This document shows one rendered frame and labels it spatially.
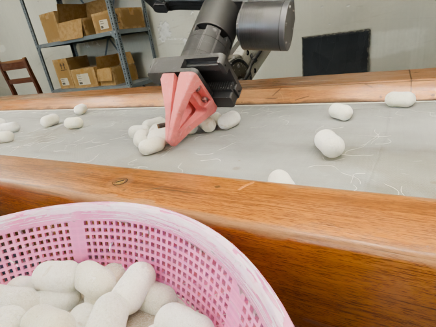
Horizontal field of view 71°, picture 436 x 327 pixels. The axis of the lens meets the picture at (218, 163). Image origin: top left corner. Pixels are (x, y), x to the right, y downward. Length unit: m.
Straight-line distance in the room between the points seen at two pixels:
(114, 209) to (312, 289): 0.13
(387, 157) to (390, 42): 2.12
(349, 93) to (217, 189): 0.34
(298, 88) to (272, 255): 0.38
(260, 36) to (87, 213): 0.28
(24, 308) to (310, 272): 0.16
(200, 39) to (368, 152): 0.23
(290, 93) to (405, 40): 1.92
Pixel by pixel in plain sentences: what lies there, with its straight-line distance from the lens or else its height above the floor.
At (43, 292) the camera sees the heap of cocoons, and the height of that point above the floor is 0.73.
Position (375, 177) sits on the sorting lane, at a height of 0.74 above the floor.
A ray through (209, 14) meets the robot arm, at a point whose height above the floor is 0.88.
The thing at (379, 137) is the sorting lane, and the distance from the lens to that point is 0.35.
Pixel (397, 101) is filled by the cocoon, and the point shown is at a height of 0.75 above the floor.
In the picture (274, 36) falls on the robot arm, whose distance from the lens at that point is 0.40.
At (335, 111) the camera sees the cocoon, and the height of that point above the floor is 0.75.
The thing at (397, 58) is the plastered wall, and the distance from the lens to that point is 2.42.
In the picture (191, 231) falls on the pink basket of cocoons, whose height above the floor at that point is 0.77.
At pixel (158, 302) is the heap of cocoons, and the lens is 0.19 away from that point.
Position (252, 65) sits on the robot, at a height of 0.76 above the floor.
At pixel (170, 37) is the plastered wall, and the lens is 2.99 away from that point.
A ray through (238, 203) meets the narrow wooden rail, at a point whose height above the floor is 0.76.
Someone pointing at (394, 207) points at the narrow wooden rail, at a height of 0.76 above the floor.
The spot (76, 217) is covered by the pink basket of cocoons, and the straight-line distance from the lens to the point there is 0.22.
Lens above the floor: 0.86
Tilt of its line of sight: 23 degrees down
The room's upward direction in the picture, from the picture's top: 9 degrees counter-clockwise
